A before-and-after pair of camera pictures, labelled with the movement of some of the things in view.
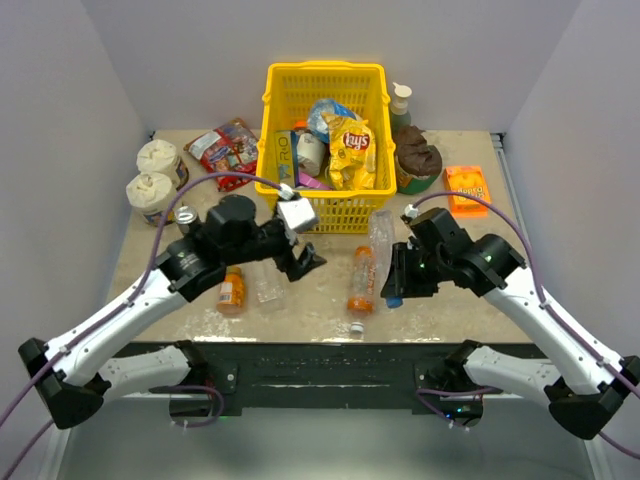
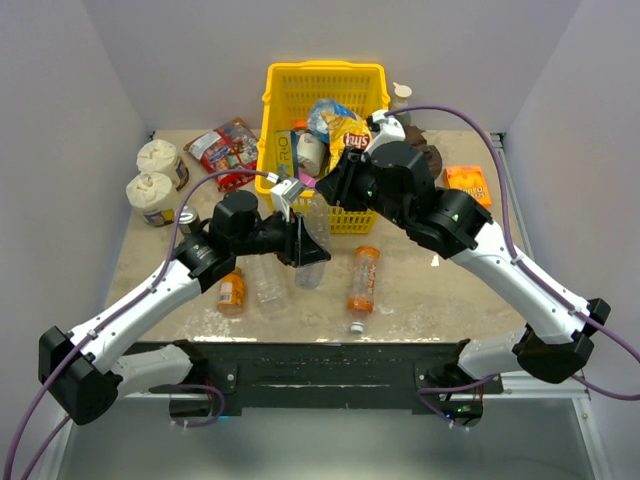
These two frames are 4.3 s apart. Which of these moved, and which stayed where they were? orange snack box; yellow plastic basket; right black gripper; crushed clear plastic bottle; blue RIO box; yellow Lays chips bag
Moved: right black gripper; crushed clear plastic bottle
Stayed: orange snack box; yellow Lays chips bag; yellow plastic basket; blue RIO box
